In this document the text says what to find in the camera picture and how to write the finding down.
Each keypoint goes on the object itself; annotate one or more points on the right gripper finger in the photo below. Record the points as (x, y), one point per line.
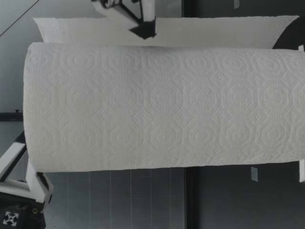
(143, 29)

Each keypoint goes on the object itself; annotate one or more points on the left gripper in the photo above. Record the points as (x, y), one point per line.
(26, 214)

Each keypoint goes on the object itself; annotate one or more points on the white paper towel sheet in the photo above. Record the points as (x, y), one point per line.
(214, 31)

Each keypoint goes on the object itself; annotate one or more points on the white paper towel roll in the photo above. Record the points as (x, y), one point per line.
(155, 107)

